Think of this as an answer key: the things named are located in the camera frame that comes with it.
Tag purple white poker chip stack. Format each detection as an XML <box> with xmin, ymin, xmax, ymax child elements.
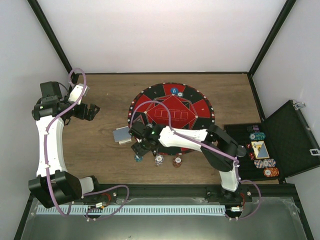
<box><xmin>154</xmin><ymin>154</ymin><xmax>164</xmax><ymax>166</ymax></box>

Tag card deck in case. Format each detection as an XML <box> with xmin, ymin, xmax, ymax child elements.
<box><xmin>250</xmin><ymin>140</ymin><xmax>270</xmax><ymax>160</ymax></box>

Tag green poker chip stack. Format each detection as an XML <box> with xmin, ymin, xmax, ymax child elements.
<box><xmin>134</xmin><ymin>155</ymin><xmax>143</xmax><ymax>162</ymax></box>

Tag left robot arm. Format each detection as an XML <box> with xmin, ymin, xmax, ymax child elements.
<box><xmin>28</xmin><ymin>81</ymin><xmax>102</xmax><ymax>209</ymax></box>

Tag brown poker chip stack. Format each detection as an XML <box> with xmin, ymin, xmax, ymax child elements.
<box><xmin>172</xmin><ymin>156</ymin><xmax>182</xmax><ymax>168</ymax></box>

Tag black poker case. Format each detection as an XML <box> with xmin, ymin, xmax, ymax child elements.
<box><xmin>224</xmin><ymin>100</ymin><xmax>320</xmax><ymax>181</ymax></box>

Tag blue backed card deck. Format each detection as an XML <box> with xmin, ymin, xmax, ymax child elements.
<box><xmin>113</xmin><ymin>126</ymin><xmax>132</xmax><ymax>143</ymax></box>

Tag dark chips in case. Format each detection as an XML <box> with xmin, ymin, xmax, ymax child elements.
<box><xmin>246</xmin><ymin>125</ymin><xmax>260</xmax><ymax>133</ymax></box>

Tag green chip row in case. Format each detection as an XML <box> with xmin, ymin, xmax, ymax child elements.
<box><xmin>249</xmin><ymin>132</ymin><xmax>266</xmax><ymax>141</ymax></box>

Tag purple cable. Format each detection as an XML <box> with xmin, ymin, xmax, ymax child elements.
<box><xmin>44</xmin><ymin>67</ymin><xmax>129</xmax><ymax>223</ymax></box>
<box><xmin>129</xmin><ymin>101</ymin><xmax>262</xmax><ymax>222</ymax></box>

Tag round red black poker mat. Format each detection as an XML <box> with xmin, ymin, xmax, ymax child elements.
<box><xmin>127</xmin><ymin>82</ymin><xmax>216</xmax><ymax>154</ymax></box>

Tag red dice in case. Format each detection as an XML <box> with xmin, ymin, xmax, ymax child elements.
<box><xmin>245</xmin><ymin>143</ymin><xmax>256</xmax><ymax>161</ymax></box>

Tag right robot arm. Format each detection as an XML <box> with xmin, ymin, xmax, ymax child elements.
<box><xmin>128</xmin><ymin>121</ymin><xmax>240</xmax><ymax>202</ymax></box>

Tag purple orange chip row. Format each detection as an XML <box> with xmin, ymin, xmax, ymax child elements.
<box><xmin>253</xmin><ymin>158</ymin><xmax>276</xmax><ymax>169</ymax></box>

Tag blue small blind button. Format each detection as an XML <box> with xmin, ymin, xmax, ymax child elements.
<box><xmin>170</xmin><ymin>87</ymin><xmax>180</xmax><ymax>95</ymax></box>

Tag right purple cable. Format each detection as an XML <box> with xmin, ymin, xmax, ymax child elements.
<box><xmin>129</xmin><ymin>101</ymin><xmax>262</xmax><ymax>222</ymax></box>

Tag light blue slotted cable duct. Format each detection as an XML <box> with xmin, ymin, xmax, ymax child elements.
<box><xmin>36</xmin><ymin>204</ymin><xmax>226</xmax><ymax>216</ymax></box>

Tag orange chip row in case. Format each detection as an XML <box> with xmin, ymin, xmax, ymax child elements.
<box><xmin>263</xmin><ymin>167</ymin><xmax>280</xmax><ymax>178</ymax></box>

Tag triangular all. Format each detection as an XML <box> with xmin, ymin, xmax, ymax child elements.
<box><xmin>135</xmin><ymin>115</ymin><xmax>144</xmax><ymax>124</ymax></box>

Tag black round dealer button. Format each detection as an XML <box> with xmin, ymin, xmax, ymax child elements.
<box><xmin>237</xmin><ymin>145</ymin><xmax>247</xmax><ymax>158</ymax></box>

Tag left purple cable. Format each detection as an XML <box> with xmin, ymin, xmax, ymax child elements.
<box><xmin>44</xmin><ymin>67</ymin><xmax>129</xmax><ymax>223</ymax></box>

